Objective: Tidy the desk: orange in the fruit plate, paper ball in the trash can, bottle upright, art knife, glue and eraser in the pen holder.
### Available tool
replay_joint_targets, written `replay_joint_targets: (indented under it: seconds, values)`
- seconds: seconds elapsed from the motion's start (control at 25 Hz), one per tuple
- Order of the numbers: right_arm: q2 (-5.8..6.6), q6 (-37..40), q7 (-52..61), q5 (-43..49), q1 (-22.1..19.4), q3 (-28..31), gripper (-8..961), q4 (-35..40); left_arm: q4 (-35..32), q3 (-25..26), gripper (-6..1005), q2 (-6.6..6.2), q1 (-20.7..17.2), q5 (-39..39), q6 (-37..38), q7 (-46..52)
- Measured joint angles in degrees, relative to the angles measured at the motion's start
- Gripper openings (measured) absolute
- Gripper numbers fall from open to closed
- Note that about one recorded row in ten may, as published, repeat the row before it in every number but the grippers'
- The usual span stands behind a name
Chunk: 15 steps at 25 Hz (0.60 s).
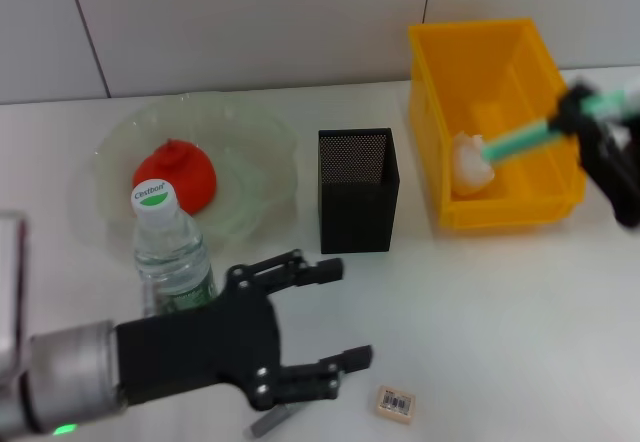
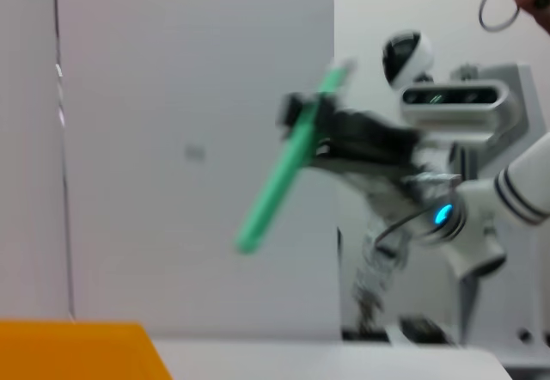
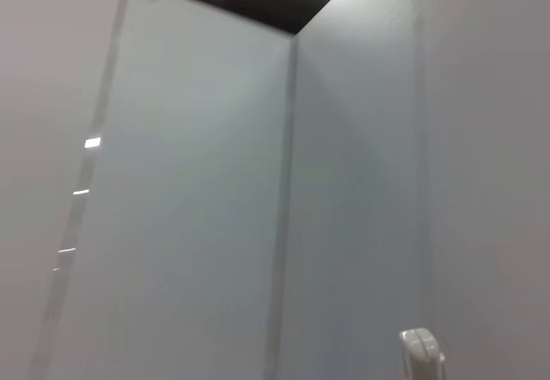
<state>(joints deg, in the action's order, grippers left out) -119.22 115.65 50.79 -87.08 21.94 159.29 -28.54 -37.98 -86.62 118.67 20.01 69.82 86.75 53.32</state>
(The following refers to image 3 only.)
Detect white wall fixture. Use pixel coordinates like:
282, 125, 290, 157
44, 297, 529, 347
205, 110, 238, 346
398, 328, 447, 380

